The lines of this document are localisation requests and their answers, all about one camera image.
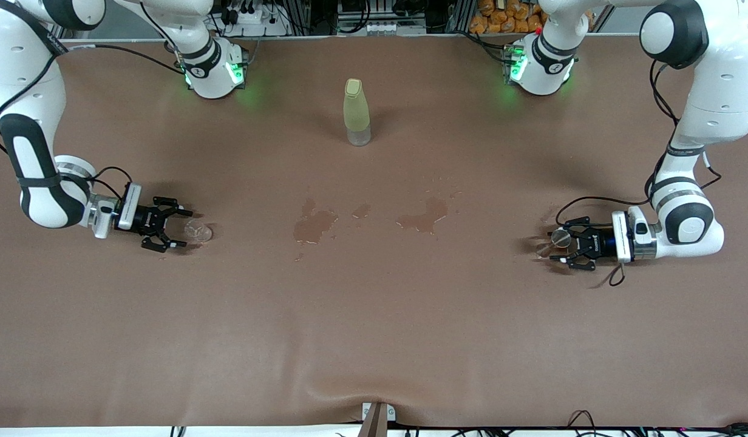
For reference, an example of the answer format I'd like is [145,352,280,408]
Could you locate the brown table mat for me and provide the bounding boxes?
[0,33,748,429]

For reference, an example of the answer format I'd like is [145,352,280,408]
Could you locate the white power strip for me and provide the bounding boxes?
[219,0,290,37]

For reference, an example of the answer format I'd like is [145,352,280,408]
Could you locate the grey electronics box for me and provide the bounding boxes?
[338,0,426,36]

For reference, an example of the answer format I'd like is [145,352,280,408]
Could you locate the small clear glass beaker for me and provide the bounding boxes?
[185,220,214,244]

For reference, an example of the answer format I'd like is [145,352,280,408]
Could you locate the steel double-ended jigger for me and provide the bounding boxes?
[536,229,573,259]

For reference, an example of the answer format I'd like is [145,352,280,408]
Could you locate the aluminium camera mount post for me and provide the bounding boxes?
[357,402,397,437]

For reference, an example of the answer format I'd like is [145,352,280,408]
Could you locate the pale green bottle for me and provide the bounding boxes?
[342,78,373,147]

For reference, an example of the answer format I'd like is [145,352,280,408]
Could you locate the orange snack packets pile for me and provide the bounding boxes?
[469,0,548,35]

